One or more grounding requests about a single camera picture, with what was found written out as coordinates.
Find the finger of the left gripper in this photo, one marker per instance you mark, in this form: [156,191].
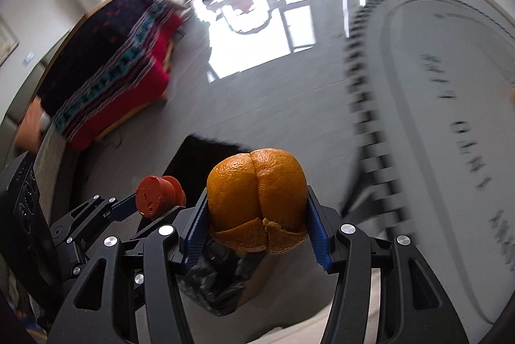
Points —
[147,226]
[86,223]

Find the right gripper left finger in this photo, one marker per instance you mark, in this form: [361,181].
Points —
[123,276]

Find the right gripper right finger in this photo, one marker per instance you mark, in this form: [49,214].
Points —
[386,291]

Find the red bottle cap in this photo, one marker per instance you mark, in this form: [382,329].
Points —
[155,196]

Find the orange fruit peel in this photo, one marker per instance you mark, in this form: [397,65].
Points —
[257,201]

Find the black trash bin bag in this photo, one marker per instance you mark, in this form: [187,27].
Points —
[222,280]

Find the orange cushion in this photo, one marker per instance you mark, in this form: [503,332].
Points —
[28,136]

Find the green sofa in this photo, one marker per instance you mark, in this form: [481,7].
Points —
[19,105]

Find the patterned red blanket sofa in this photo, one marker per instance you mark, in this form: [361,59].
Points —
[110,64]

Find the framed wall picture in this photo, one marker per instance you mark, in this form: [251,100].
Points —
[8,41]

